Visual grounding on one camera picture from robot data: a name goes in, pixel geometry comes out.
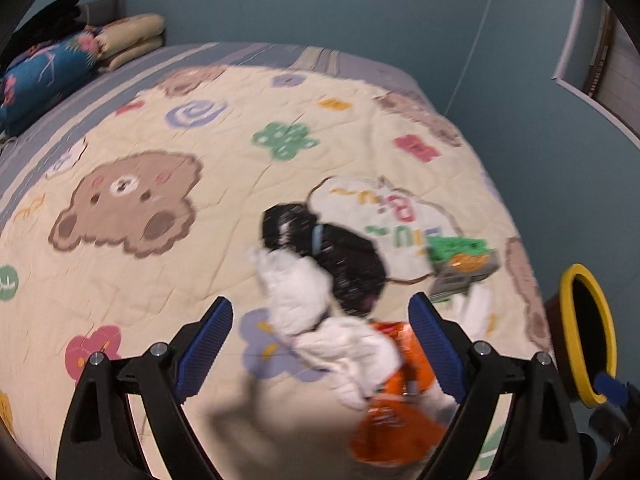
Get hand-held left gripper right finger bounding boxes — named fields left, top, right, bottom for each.
left=409, top=293, right=583, bottom=480

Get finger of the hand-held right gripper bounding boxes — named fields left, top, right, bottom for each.
left=595, top=372, right=640, bottom=406
left=589, top=405, right=632, bottom=436

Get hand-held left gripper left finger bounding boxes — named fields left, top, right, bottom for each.
left=54, top=296, right=234, bottom=480

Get yellow rimmed trash bin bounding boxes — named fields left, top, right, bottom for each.
left=542, top=263, right=618, bottom=408

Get white paper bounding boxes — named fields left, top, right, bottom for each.
left=295, top=317, right=403, bottom=411

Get orange foil wrapper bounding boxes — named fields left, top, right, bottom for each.
left=350, top=321, right=451, bottom=465

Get green snack packet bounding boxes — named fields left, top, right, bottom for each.
left=429, top=236, right=501, bottom=306

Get bear print blanket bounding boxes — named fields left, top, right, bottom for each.
left=0, top=62, right=553, bottom=480

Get grey striped bed sheet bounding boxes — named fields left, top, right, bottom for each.
left=0, top=42, right=501, bottom=231

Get blue floral folded quilt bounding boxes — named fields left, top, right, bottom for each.
left=0, top=30, right=101, bottom=136

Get beige pillows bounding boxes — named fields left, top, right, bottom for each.
left=95, top=14, right=166, bottom=73

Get frosted window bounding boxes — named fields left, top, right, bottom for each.
left=552, top=0, right=640, bottom=141

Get grey padded headboard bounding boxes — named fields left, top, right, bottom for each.
left=80, top=0, right=126, bottom=26

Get black clothing pile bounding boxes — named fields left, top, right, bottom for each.
left=10, top=0, right=91, bottom=43

